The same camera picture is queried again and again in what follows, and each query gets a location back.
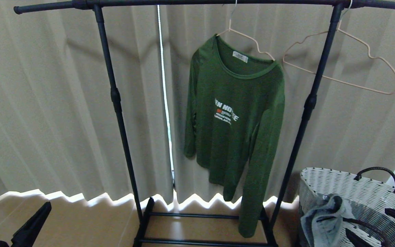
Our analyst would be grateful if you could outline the pale grey shorts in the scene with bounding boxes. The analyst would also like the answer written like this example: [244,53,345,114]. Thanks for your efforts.
[300,193,356,247]

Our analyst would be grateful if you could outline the pink clothes hanger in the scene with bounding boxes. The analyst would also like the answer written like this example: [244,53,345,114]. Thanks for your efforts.
[216,0,276,62]
[282,0,395,96]

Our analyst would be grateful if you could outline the green long-sleeved shirt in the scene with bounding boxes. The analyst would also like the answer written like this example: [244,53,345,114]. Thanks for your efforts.
[183,34,286,238]

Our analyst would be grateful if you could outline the white laundry basket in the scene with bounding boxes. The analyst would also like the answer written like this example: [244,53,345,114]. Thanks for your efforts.
[299,167,395,247]

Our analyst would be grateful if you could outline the black clothes rack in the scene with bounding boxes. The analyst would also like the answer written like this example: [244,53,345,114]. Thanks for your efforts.
[13,0,395,247]

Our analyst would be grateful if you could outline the beige curtain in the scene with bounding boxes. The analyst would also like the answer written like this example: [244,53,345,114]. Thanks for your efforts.
[0,0,395,211]

